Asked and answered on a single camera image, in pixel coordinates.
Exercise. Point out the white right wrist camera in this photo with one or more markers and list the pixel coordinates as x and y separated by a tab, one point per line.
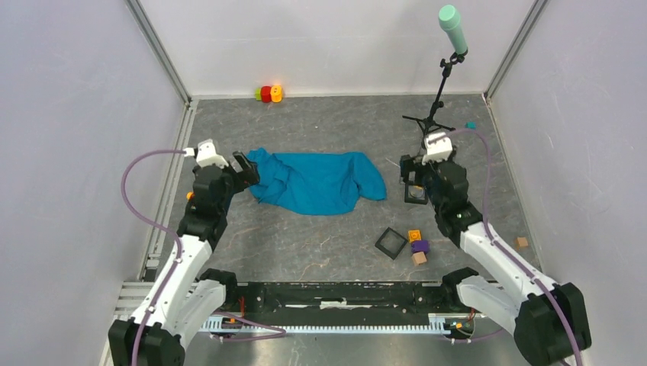
438	147

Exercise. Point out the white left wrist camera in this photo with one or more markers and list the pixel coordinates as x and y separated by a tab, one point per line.
205	154

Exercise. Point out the small white brooch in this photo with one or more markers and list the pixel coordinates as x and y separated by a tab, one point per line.
416	191

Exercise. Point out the teal blue cloth garment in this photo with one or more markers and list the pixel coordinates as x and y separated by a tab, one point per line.
316	184

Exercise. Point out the white slotted cable duct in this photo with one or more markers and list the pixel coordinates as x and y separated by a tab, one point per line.
433	326

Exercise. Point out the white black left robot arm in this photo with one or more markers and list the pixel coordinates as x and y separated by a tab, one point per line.
160	330

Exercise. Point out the black tripod microphone stand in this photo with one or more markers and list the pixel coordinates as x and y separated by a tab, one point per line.
428	124

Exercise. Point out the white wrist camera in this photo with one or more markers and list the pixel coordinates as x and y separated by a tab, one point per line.
205	154
438	147

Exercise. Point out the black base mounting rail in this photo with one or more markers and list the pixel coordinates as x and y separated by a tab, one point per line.
354	303

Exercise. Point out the green red orange toy stack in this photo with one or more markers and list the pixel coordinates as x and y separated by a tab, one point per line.
269	94

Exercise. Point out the purple toy block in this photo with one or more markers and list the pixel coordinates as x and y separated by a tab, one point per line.
420	246

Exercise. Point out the black square frame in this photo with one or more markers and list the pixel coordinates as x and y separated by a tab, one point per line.
412	200
391	243

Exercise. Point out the brown wooden cube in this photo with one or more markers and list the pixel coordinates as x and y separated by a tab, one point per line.
521	242

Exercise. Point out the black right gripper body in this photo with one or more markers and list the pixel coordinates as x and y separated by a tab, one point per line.
425	174

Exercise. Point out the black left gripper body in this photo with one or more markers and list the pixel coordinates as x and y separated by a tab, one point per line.
236	181

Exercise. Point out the orange toy block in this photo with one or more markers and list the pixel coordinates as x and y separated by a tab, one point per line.
414	235

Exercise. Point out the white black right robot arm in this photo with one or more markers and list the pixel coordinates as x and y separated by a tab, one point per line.
547	320

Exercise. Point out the mint green microphone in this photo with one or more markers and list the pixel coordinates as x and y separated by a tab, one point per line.
450	22

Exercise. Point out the tan wooden cube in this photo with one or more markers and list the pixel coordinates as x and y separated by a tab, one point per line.
419	258

